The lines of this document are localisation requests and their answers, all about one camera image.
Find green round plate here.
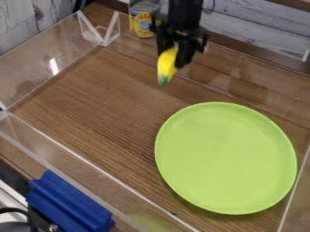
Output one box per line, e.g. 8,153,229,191
154,101,298,215

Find black cable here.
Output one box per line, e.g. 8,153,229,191
0,207,34,232

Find clear acrylic front wall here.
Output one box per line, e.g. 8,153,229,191
0,111,199,232

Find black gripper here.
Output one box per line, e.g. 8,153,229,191
153,0,209,69

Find yellow labelled tin can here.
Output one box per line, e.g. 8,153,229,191
129,0,161,39

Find blue plastic block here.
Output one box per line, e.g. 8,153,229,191
27,170,115,232

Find clear acrylic triangle bracket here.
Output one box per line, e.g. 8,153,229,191
76,11,121,47

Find yellow toy banana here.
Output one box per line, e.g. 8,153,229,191
158,46,178,86

